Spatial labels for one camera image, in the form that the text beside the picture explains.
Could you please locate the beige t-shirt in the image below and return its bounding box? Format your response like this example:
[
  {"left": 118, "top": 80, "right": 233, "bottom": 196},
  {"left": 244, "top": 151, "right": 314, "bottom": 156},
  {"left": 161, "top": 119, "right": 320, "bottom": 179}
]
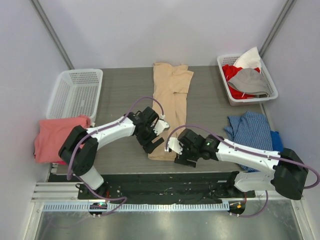
[{"left": 147, "top": 62, "right": 195, "bottom": 162}]

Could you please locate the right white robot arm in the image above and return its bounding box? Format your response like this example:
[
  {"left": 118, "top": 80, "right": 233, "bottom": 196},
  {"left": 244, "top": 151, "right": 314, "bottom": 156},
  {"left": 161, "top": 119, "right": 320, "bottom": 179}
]
[{"left": 167, "top": 128, "right": 308, "bottom": 200}]

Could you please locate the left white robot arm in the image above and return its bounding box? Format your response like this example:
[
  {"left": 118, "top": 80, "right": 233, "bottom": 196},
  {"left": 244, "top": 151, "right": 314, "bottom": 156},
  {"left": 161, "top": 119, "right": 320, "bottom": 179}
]
[{"left": 58, "top": 107, "right": 170, "bottom": 200}]

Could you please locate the blue checkered shirt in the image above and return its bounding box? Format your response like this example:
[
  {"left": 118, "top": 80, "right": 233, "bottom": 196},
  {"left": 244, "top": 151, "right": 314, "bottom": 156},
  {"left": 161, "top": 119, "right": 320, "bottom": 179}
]
[{"left": 223, "top": 111, "right": 274, "bottom": 173}]

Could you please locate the left white plastic basket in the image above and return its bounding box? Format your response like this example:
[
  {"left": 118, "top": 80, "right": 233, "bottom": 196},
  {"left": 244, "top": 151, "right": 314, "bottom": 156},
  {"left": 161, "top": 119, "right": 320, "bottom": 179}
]
[{"left": 46, "top": 68, "right": 103, "bottom": 122}]

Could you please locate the white plastic basket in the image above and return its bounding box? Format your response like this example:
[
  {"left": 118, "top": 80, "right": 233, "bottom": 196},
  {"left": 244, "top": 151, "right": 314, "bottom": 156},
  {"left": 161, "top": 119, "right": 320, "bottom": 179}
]
[
  {"left": 46, "top": 68, "right": 103, "bottom": 122},
  {"left": 217, "top": 53, "right": 279, "bottom": 106}
]

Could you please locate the solid blue garment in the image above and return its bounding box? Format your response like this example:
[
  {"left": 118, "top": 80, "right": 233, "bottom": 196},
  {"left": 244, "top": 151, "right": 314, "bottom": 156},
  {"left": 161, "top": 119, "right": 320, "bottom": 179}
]
[{"left": 270, "top": 130, "right": 284, "bottom": 152}]

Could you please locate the magenta and white garment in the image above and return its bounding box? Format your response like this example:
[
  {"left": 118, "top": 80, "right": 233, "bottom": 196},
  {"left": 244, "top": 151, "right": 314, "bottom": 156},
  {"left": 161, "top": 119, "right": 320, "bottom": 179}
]
[{"left": 53, "top": 161, "right": 67, "bottom": 166}]

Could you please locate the pink folded t-shirt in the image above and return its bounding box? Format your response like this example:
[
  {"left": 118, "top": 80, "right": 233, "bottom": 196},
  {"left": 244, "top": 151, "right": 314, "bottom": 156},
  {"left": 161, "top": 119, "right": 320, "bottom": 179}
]
[{"left": 34, "top": 115, "right": 91, "bottom": 164}]

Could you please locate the red garment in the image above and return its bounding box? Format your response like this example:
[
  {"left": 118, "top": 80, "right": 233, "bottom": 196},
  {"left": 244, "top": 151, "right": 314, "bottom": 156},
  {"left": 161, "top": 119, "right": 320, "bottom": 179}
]
[{"left": 222, "top": 64, "right": 260, "bottom": 100}]

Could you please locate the grey bucket hat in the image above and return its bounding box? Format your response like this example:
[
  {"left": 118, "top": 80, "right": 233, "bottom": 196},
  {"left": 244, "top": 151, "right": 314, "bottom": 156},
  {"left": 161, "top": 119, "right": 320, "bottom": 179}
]
[{"left": 227, "top": 68, "right": 270, "bottom": 97}]

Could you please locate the right white plastic basket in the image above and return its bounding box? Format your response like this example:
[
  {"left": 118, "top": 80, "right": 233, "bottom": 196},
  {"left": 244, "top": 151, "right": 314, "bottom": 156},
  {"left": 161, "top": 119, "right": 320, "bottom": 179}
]
[{"left": 217, "top": 53, "right": 279, "bottom": 106}]

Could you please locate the white cloth in basket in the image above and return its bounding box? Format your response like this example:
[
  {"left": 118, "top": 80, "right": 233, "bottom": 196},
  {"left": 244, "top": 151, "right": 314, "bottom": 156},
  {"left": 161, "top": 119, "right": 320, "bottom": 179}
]
[{"left": 233, "top": 47, "right": 262, "bottom": 70}]

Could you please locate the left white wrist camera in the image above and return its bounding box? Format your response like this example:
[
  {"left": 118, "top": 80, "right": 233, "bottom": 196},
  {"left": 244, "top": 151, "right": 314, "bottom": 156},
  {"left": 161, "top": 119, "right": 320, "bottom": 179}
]
[{"left": 153, "top": 115, "right": 170, "bottom": 136}]

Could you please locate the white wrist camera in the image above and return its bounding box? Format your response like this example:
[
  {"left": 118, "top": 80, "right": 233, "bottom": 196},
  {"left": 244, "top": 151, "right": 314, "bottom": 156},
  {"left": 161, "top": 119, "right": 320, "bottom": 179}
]
[
  {"left": 164, "top": 137, "right": 184, "bottom": 155},
  {"left": 153, "top": 115, "right": 170, "bottom": 136}
]

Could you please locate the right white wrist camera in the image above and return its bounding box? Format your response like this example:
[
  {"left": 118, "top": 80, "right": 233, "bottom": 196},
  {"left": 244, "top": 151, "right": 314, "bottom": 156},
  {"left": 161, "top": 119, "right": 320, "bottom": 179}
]
[{"left": 164, "top": 137, "right": 184, "bottom": 155}]

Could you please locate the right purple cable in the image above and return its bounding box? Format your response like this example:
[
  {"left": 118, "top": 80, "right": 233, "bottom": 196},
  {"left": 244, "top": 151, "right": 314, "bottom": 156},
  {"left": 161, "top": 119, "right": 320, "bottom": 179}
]
[{"left": 163, "top": 124, "right": 320, "bottom": 219}]

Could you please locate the purple cable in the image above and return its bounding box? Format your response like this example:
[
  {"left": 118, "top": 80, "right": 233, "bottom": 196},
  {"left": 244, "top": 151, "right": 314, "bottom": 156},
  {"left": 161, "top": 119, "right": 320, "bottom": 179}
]
[
  {"left": 66, "top": 96, "right": 166, "bottom": 217},
  {"left": 163, "top": 124, "right": 320, "bottom": 219}
]

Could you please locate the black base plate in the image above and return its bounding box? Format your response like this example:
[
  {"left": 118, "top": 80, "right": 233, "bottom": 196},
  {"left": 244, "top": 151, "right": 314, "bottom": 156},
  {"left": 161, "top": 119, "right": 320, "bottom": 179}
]
[{"left": 47, "top": 171, "right": 257, "bottom": 205}]

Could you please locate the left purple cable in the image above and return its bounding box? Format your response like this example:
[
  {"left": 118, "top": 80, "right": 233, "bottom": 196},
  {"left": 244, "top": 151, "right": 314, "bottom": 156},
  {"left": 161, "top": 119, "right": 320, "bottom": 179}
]
[{"left": 66, "top": 96, "right": 166, "bottom": 217}]

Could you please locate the white slotted cable duct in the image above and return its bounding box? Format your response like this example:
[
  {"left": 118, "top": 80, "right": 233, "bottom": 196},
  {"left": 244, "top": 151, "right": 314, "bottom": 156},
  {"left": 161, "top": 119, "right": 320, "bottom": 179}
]
[{"left": 42, "top": 201, "right": 230, "bottom": 212}]

